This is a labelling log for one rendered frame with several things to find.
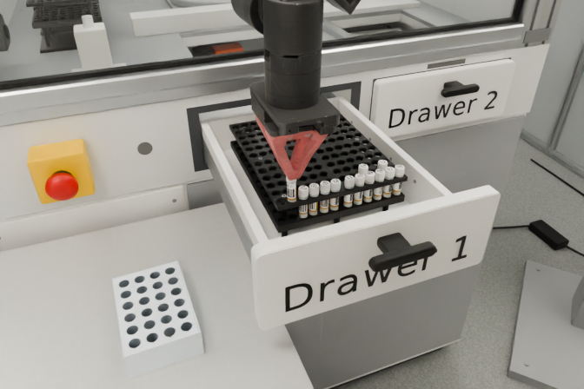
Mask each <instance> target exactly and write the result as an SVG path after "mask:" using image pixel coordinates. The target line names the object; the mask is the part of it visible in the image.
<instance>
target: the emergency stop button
mask: <svg viewBox="0 0 584 389"><path fill-rule="evenodd" d="M45 191H46V194H47V195H48V196H49V197H50V198H52V199H54V200H57V201H67V200H69V199H71V198H73V197H74V196H75V195H76V194H77V192H78V181H77V179H76V178H75V177H74V176H72V175H69V174H66V173H58V174H55V175H52V176H51V177H50V178H49V179H48V180H47V181H46V183H45Z"/></svg>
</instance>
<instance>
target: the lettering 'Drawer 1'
mask: <svg viewBox="0 0 584 389"><path fill-rule="evenodd" d="M466 238H467V236H462V237H461V238H459V239H457V240H456V242H458V241H461V240H462V241H461V247H460V251H459V254H458V257H456V258H453V259H452V261H455V260H459V259H463V258H466V257H467V255H466V254H465V255H463V256H461V255H462V251H463V248H464V244H465V240H466ZM427 261H428V258H425V259H424V261H423V265H422V271H423V270H425V269H426V265H427ZM415 265H417V260H416V261H414V263H413V264H410V265H407V266H404V267H403V266H402V265H401V266H399V267H398V270H397V273H398V274H399V275H400V276H408V275H410V274H413V273H414V272H415V270H413V271H411V272H409V273H406V274H403V273H402V269H404V268H407V267H412V266H415ZM391 269H392V268H390V269H388V271H387V272H386V275H385V277H384V275H383V271H381V272H380V276H381V280H382V283H383V282H386V281H387V278H388V276H389V273H390V271H391ZM365 274H366V278H367V283H368V286H369V287H372V286H373V285H374V282H375V278H376V276H377V274H378V272H377V273H375V274H374V277H373V279H372V281H371V279H370V275H369V271H368V270H365ZM347 278H353V279H354V280H352V281H350V282H346V283H344V284H342V285H341V286H339V288H338V290H337V293H338V294H339V295H345V294H347V293H350V292H351V291H352V290H353V291H352V292H354V291H356V286H357V277H356V275H354V274H350V275H346V276H344V277H342V278H340V281H342V280H345V279H347ZM330 283H335V280H330V281H328V282H327V283H326V284H325V282H324V283H321V292H320V302H321V301H324V290H325V287H326V286H327V285H328V284H330ZM352 283H353V286H352V287H351V288H350V289H349V290H348V291H347V292H342V288H343V287H345V286H347V285H349V284H352ZM296 287H306V288H307V289H308V297H307V299H306V300H305V301H304V302H303V303H302V304H301V305H298V306H296V307H290V289H293V288H296ZM312 294H313V289H312V286H310V284H307V283H302V284H296V285H293V286H290V287H285V312H289V311H292V310H295V309H297V308H300V307H303V306H305V305H306V304H307V303H309V301H310V300H311V298H312Z"/></svg>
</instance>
